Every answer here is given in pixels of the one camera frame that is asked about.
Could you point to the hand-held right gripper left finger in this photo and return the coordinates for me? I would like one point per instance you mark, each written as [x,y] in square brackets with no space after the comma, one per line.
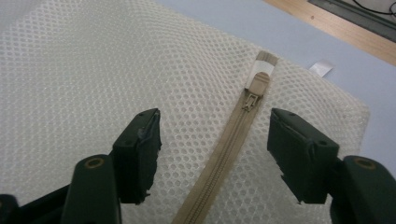
[140,155]

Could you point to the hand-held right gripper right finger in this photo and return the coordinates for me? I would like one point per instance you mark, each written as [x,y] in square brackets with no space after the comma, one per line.
[300,158]

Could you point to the white mesh laundry bag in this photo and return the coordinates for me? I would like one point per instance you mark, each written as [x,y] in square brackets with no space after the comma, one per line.
[124,77]

